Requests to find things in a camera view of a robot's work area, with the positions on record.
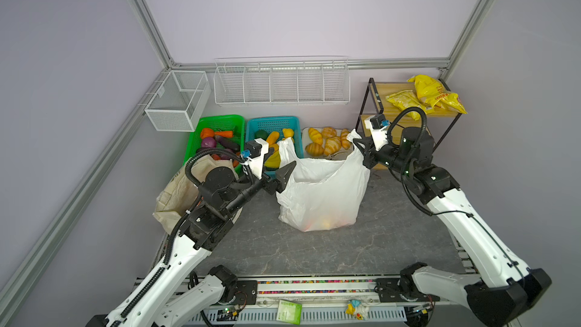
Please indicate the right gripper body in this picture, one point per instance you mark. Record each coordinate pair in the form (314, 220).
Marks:
(389, 157)

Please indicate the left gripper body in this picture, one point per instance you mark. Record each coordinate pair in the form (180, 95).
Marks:
(251, 189)

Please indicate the white plastic grocery bag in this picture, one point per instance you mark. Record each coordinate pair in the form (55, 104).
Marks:
(321, 194)

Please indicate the cream canvas tote bag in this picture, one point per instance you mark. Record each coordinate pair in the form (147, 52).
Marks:
(180, 193)

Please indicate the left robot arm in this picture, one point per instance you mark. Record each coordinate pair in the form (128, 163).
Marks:
(203, 226)

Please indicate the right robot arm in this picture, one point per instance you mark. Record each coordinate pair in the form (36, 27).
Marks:
(433, 191)

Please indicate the banana bunch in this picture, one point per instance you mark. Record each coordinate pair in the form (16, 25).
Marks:
(274, 160)

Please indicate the croissant far right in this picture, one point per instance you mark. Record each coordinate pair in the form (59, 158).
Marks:
(345, 142)

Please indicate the croissant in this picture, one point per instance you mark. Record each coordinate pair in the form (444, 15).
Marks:
(314, 149)
(315, 136)
(332, 146)
(345, 142)
(329, 132)

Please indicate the white bread tray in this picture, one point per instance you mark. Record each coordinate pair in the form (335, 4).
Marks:
(341, 155)

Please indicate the croissant centre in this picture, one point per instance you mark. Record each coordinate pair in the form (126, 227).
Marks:
(332, 146)

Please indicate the orange pear behind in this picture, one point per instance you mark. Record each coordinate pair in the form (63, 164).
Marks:
(273, 138)

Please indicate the croissant front left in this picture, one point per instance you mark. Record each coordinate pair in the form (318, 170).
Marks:
(314, 149)

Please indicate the yellow lemon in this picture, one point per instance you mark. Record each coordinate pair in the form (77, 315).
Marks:
(288, 133)

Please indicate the croissant top middle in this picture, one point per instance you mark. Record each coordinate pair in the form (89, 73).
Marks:
(329, 132)

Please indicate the green avocado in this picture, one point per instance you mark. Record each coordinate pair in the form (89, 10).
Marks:
(261, 134)

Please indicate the croissant far left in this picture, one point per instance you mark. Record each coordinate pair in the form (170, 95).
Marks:
(315, 136)

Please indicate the teal plastic basket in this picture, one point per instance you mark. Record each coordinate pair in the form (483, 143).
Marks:
(285, 126)

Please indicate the dark purple eggplant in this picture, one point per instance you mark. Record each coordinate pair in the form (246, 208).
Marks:
(228, 143)

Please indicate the yellow chip bag left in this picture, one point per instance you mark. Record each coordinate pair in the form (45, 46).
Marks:
(407, 98)

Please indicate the yellow chip bag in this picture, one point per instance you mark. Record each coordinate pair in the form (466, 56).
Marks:
(407, 98)
(432, 92)

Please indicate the purple onion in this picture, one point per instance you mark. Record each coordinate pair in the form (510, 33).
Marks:
(208, 142)

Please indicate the orange carrot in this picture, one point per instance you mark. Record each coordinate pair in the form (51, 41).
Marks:
(224, 134)

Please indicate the green plastic basket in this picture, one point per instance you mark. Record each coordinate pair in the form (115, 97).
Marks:
(235, 123)

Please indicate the orange red tomato back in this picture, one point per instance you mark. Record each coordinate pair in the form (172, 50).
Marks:
(207, 133)

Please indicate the yellow chip bag right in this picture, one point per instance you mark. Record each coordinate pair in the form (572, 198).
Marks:
(432, 92)

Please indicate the small white mesh basket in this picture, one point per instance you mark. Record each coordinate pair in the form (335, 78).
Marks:
(179, 101)

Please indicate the green small box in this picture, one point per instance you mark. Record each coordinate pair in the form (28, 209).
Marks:
(289, 312)

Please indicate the yellow toy figure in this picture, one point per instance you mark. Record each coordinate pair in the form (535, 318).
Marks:
(357, 309)

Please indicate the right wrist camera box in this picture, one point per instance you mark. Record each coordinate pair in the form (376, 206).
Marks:
(378, 126)

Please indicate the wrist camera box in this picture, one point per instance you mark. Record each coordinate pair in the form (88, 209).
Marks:
(378, 126)
(253, 156)

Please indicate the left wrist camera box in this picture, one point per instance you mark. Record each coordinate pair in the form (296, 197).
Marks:
(253, 156)

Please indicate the long white wire basket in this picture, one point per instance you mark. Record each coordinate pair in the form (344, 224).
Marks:
(282, 80)

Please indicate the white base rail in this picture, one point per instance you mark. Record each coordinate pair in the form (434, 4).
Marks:
(313, 297)

